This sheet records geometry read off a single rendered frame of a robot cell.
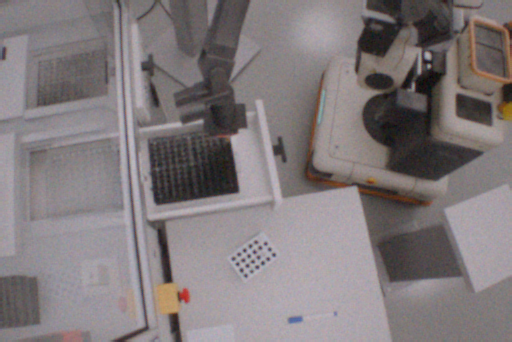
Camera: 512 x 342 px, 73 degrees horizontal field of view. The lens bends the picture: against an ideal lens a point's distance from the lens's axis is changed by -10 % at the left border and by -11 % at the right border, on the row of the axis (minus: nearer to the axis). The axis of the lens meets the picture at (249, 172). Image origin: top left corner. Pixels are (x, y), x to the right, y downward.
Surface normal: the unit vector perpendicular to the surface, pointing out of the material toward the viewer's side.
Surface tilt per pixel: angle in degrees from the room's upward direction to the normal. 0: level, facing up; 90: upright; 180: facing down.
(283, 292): 0
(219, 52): 55
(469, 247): 0
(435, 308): 0
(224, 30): 49
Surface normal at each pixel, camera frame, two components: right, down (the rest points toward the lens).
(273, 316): 0.04, -0.29
